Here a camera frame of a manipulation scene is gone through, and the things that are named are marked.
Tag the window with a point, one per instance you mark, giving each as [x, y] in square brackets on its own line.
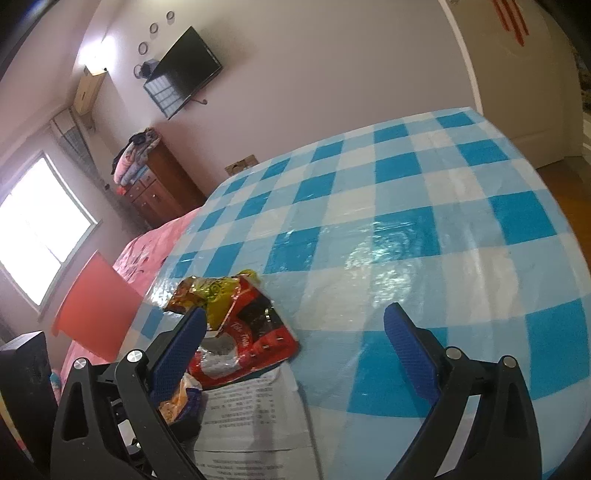
[41, 226]

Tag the stack of folded blankets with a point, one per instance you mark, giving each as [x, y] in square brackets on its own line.
[131, 161]

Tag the white text-printed packet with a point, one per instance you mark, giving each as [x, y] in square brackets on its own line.
[254, 410]

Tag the air conditioner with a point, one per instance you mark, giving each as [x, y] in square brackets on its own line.
[90, 90]

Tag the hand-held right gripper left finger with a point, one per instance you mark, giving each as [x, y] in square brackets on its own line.
[180, 355]

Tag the red chair back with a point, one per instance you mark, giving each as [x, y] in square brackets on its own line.
[97, 304]

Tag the grey curtain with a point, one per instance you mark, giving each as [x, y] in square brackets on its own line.
[87, 157]

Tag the blue checkered tablecloth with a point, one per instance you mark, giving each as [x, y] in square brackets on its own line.
[415, 230]

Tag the white door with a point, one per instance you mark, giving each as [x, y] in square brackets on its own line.
[521, 92]

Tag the red snack wrapper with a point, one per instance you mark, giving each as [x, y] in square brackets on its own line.
[256, 337]

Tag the pink bed sheet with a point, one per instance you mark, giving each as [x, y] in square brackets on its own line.
[143, 258]

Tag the black wall television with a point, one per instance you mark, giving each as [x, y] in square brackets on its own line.
[187, 64]

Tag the brown wooden cabinet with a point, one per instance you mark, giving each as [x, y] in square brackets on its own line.
[166, 189]

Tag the small wall-mounted box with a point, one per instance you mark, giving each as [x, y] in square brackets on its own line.
[148, 68]

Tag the gold foil snack wrapper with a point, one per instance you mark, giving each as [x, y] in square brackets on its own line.
[212, 293]

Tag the red hanging decoration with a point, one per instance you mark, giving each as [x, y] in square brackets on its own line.
[510, 18]

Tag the orange white snack wrapper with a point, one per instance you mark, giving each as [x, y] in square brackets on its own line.
[178, 406]

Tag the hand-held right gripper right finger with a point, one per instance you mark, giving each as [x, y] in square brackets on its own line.
[411, 355]

